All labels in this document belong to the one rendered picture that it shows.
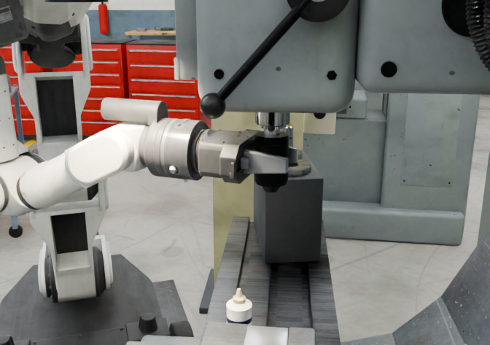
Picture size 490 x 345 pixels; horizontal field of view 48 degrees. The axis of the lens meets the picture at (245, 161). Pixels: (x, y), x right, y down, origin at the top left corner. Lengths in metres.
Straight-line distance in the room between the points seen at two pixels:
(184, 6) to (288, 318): 0.56
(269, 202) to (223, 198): 1.52
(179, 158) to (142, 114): 0.09
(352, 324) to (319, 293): 1.61
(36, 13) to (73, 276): 0.79
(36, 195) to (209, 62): 0.42
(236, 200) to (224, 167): 1.91
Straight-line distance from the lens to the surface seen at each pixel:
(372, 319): 2.76
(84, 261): 1.60
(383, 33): 0.63
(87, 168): 0.85
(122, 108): 0.84
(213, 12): 0.65
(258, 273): 1.16
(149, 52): 5.44
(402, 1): 0.64
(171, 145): 0.78
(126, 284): 1.85
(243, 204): 2.65
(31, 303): 1.82
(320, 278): 1.15
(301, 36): 0.65
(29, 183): 0.96
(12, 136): 1.02
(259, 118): 0.75
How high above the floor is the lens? 1.45
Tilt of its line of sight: 17 degrees down
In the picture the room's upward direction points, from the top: straight up
